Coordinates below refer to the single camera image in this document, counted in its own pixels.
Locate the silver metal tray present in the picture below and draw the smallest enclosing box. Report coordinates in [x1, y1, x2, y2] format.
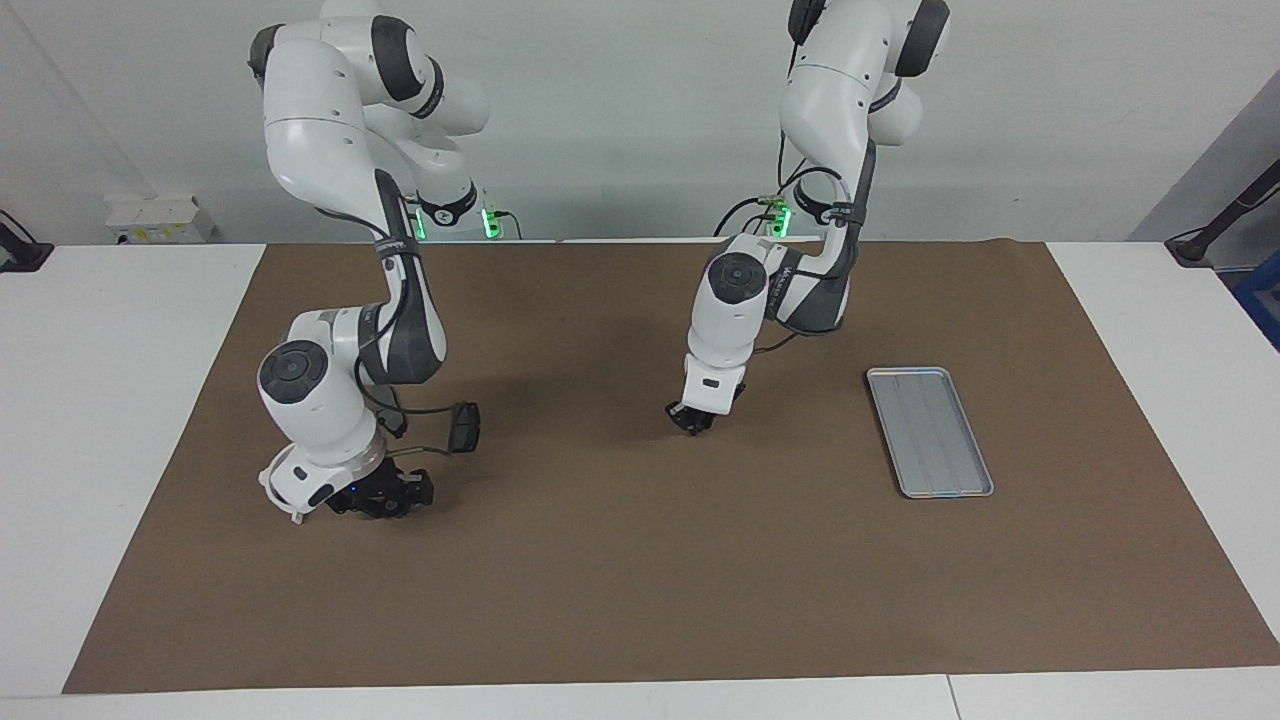
[866, 367, 995, 499]

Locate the brown table mat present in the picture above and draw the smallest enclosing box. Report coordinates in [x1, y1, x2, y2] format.
[62, 240, 1280, 694]

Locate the black clamp stand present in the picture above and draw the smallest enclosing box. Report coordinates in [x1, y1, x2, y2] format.
[0, 210, 55, 273]

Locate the blue bin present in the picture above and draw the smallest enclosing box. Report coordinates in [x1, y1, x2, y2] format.
[1232, 265, 1280, 351]

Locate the white semicircular plastic bracket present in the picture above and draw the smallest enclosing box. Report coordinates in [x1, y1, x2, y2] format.
[258, 468, 306, 526]

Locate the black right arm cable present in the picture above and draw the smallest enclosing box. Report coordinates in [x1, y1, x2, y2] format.
[355, 170, 471, 471]

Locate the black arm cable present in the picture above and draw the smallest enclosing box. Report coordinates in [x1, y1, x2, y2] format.
[752, 0, 881, 357]
[355, 170, 471, 471]

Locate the black base cable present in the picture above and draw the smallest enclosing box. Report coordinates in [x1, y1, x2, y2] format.
[712, 165, 807, 239]

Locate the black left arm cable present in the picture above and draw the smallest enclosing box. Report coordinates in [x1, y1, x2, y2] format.
[752, 0, 881, 357]

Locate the white wall socket box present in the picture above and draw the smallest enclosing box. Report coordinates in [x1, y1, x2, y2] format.
[105, 195, 217, 245]

